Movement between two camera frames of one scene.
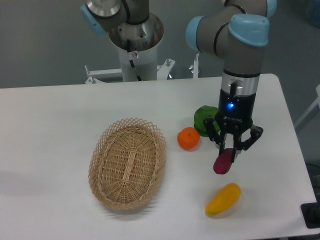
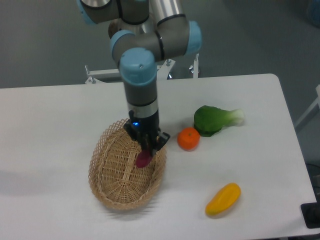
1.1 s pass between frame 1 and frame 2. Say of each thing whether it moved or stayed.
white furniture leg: stayed
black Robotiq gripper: moved
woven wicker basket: stayed
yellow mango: stayed
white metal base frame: stayed
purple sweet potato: moved
